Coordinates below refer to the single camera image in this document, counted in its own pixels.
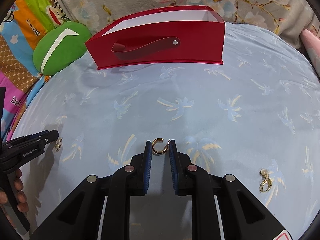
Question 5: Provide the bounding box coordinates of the grey floral blanket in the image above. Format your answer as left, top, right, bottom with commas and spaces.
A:
54, 0, 320, 49

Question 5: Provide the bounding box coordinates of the colourful cartoon blanket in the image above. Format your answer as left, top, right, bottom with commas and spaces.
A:
0, 0, 74, 142

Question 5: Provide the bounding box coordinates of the pink cartoon pillow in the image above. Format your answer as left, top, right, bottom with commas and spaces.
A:
300, 27, 320, 78

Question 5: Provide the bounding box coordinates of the red box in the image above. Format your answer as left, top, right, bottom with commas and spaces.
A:
84, 5, 225, 70

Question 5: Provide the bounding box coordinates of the green round cushion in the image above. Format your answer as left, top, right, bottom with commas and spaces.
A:
32, 21, 92, 76

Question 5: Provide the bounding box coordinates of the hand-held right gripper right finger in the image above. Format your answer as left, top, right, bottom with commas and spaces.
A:
169, 140, 288, 240

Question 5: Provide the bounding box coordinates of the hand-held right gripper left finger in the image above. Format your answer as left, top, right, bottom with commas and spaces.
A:
32, 141, 152, 240

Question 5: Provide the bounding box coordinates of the person's left hand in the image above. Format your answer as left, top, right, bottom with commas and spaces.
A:
0, 169, 30, 214

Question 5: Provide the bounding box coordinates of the dark flat object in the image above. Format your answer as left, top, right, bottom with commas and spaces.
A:
0, 87, 7, 140

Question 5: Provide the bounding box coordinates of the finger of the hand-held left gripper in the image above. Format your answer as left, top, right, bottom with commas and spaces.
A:
1, 131, 49, 144
25, 129, 60, 153

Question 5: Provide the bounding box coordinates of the gold hoop earring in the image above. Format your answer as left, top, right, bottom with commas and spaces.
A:
152, 137, 173, 156

